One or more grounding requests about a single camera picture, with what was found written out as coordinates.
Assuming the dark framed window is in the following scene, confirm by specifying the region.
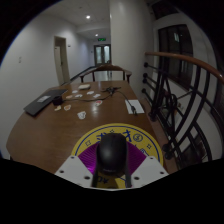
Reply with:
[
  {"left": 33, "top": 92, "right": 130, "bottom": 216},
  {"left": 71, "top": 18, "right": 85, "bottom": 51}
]
[{"left": 157, "top": 23, "right": 195, "bottom": 90}]

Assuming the glass double door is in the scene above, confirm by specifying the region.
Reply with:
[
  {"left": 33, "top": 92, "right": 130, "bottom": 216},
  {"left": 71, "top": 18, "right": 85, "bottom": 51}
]
[{"left": 93, "top": 44, "right": 112, "bottom": 66}]

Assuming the wooden armchair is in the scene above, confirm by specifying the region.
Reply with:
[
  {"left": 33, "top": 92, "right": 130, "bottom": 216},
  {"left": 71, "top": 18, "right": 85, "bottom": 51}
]
[{"left": 79, "top": 64, "right": 133, "bottom": 84}]

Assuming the small black box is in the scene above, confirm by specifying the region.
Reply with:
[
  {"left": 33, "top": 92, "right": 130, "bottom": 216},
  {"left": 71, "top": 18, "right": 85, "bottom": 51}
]
[{"left": 52, "top": 95, "right": 64, "bottom": 106}]

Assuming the black computer mouse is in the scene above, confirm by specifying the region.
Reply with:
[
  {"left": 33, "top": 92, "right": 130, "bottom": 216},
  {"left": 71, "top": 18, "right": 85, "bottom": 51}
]
[{"left": 96, "top": 133, "right": 130, "bottom": 176}]

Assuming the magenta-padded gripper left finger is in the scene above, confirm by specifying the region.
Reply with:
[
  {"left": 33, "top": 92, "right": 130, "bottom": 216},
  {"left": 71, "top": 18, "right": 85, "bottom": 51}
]
[{"left": 54, "top": 142, "right": 101, "bottom": 189}]

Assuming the black railing with wooden handrail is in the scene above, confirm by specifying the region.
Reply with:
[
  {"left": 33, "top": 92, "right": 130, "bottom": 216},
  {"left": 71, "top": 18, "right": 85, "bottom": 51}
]
[{"left": 142, "top": 50, "right": 224, "bottom": 172}]

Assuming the beige single door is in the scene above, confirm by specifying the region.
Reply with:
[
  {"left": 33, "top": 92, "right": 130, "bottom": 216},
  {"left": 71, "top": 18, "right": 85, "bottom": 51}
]
[{"left": 53, "top": 35, "right": 71, "bottom": 86}]

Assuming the black closed laptop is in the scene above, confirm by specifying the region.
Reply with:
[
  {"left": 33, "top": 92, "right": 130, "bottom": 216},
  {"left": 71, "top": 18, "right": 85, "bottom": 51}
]
[{"left": 23, "top": 88, "right": 69, "bottom": 117}]

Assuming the round yellow mouse pad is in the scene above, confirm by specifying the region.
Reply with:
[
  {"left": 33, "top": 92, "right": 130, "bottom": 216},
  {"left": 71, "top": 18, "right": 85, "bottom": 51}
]
[{"left": 70, "top": 122, "right": 165, "bottom": 190}]

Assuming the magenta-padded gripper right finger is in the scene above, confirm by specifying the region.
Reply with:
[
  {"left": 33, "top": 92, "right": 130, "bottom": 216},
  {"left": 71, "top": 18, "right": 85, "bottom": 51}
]
[{"left": 125, "top": 142, "right": 170, "bottom": 189}]

